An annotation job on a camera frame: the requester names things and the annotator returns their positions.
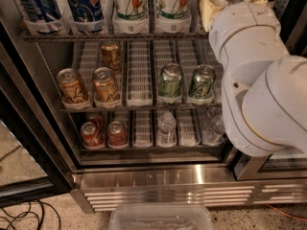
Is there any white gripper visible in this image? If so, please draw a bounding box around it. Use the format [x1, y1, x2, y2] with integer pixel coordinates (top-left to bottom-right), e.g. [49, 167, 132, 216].
[199, 0, 291, 79]

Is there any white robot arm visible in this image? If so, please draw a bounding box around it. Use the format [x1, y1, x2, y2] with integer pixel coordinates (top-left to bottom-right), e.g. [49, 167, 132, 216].
[200, 0, 307, 157]

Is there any right 7up zero bottle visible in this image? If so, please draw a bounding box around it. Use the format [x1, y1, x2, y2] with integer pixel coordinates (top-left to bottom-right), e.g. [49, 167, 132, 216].
[155, 0, 191, 34]

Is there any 7up zero bottle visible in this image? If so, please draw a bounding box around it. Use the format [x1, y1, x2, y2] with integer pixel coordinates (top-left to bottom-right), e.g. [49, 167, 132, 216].
[114, 0, 147, 34]
[155, 0, 191, 34]

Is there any left 7up zero bottle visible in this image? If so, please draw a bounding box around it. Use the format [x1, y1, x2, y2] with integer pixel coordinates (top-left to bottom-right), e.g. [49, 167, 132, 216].
[114, 0, 147, 34]

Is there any right rear water bottle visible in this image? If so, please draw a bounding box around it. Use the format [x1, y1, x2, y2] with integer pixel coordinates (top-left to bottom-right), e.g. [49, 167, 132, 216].
[206, 107, 222, 119]

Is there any right front water bottle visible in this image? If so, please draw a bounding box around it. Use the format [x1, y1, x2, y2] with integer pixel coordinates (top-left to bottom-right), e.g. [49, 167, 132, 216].
[203, 114, 225, 146]

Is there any middle clear water bottle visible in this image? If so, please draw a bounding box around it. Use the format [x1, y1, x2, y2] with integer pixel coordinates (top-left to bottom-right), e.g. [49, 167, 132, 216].
[157, 111, 177, 148]

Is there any right blue Pepsi bottle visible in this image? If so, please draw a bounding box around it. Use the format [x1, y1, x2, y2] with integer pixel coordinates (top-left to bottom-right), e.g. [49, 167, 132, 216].
[67, 0, 104, 35]

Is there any blue pepsi bottle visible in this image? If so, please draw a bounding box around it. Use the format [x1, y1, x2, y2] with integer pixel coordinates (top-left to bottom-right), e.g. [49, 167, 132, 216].
[67, 0, 104, 35]
[19, 0, 62, 35]

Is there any stainless steel beverage fridge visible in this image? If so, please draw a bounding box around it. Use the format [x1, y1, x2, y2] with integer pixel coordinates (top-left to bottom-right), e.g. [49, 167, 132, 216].
[0, 0, 307, 213]

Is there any left blue Pepsi bottle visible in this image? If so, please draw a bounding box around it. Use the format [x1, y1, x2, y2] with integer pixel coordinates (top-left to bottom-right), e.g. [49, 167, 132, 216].
[19, 0, 62, 35]

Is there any left glass fridge door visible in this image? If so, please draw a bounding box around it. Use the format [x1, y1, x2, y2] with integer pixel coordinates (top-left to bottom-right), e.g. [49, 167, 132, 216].
[0, 25, 73, 207]

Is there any right green can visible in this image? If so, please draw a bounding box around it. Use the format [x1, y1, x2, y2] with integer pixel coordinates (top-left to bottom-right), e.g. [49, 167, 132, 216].
[188, 64, 216, 104]

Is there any green can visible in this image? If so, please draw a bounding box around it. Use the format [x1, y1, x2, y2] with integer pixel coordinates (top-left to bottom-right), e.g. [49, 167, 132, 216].
[158, 63, 182, 104]
[188, 64, 216, 104]

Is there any left green can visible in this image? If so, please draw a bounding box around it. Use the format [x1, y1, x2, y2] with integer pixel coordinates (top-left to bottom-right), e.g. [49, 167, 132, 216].
[158, 63, 182, 104]

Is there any rear gold can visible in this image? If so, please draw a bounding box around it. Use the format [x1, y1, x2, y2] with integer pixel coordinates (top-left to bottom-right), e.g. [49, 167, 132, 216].
[100, 41, 122, 74]

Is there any gold can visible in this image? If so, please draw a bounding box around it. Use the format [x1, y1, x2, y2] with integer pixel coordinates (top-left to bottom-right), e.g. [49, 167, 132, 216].
[100, 41, 122, 74]
[92, 67, 120, 107]
[57, 68, 89, 104]

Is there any red can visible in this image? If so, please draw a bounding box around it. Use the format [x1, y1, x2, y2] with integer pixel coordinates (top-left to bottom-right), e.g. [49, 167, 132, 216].
[85, 112, 105, 128]
[81, 122, 104, 148]
[107, 121, 128, 147]

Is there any rear red can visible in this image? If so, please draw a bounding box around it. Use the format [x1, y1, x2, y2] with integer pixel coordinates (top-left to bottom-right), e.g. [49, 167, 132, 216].
[85, 112, 105, 128]

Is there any front left gold can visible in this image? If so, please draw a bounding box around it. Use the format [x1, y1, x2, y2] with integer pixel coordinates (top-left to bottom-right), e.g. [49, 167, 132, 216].
[57, 68, 89, 104]

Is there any front left red can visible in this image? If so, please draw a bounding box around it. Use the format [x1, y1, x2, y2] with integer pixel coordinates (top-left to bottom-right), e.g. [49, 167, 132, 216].
[81, 122, 104, 148]

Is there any clear plastic bin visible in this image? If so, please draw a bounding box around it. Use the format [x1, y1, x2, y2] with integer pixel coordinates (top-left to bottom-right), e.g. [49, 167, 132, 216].
[108, 204, 213, 230]

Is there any orange floor cable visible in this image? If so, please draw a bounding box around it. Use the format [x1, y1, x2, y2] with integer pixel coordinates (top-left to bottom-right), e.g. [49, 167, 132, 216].
[267, 204, 307, 222]

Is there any black floor cable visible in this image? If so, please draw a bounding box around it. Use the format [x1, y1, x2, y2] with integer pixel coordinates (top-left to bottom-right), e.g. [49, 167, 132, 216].
[0, 198, 62, 230]

